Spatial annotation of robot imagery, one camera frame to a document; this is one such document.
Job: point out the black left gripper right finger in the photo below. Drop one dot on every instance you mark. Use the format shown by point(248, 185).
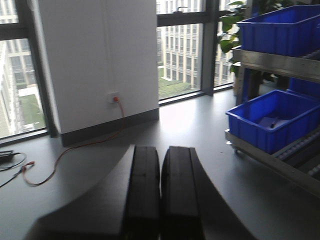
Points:
point(191, 206)

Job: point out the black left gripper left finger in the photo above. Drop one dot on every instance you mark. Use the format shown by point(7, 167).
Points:
point(124, 205)

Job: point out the steel roller shelf rack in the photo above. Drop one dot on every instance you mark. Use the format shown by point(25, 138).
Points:
point(299, 161)

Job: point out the blue crate lower shelf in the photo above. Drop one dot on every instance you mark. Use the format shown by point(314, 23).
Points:
point(274, 120)

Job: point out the blue crate shelf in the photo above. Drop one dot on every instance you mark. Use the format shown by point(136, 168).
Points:
point(274, 120)
point(293, 31)

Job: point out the blue crate upper shelf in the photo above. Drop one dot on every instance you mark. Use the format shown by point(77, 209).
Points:
point(293, 31)

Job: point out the green potted plant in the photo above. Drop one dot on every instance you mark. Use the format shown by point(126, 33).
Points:
point(235, 10)

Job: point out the white wall socket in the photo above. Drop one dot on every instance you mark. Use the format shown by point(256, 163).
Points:
point(113, 97)

